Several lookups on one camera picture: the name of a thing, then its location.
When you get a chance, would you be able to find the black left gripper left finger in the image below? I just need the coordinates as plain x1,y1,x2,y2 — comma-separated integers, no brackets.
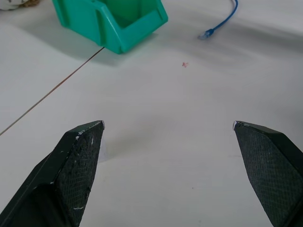
0,120,106,227

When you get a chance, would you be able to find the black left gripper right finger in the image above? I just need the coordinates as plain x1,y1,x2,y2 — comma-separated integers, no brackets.
232,121,303,227

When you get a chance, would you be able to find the white patterned cloth bundle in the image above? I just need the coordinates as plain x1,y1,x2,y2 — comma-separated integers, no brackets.
0,0,41,11

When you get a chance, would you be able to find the green plastic storage bin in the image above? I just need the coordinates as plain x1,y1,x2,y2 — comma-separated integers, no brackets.
52,0,169,55

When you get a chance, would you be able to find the blue Ethernet cable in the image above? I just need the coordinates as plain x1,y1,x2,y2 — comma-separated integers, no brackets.
197,0,239,41

